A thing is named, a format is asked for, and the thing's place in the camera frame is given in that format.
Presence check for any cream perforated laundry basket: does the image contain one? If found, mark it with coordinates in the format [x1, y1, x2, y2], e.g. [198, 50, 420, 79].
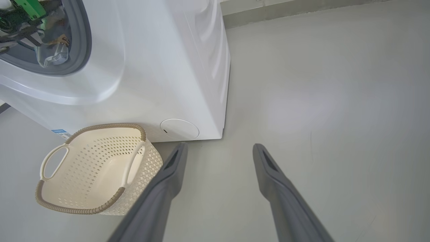
[35, 123, 164, 215]

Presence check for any round white filter cover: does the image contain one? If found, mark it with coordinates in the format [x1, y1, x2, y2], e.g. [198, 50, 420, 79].
[160, 119, 200, 139]

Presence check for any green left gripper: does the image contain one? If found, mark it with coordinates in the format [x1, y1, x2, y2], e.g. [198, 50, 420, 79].
[13, 0, 46, 21]

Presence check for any blue patterned garment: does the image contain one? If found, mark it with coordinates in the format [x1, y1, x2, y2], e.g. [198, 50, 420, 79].
[35, 5, 72, 68]

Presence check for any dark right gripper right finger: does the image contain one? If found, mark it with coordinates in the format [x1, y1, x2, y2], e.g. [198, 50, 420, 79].
[253, 144, 335, 242]

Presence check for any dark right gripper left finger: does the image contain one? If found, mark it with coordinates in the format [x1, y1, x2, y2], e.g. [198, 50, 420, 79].
[107, 142, 188, 242]

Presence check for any white front-load washing machine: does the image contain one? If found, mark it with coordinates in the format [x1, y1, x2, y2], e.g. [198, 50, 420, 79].
[0, 0, 231, 142]

